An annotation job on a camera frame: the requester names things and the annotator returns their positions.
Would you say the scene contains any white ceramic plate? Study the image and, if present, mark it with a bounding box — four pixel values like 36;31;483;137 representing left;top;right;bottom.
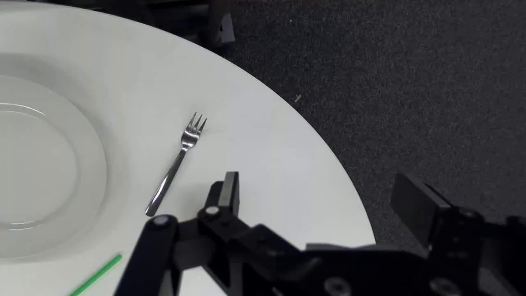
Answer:
0;76;107;260

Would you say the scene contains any silver fork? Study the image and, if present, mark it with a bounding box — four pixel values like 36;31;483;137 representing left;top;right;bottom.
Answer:
144;114;207;217

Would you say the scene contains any white round table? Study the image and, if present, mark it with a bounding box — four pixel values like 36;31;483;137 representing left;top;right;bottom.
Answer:
0;2;375;296

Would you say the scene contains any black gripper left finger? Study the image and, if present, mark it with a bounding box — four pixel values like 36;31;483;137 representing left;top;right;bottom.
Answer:
199;171;240;227

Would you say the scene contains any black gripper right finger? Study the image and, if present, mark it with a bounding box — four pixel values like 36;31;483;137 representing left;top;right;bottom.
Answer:
391;173;452;247

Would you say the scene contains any green straw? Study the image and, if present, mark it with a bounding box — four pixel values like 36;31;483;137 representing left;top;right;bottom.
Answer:
69;253;121;296

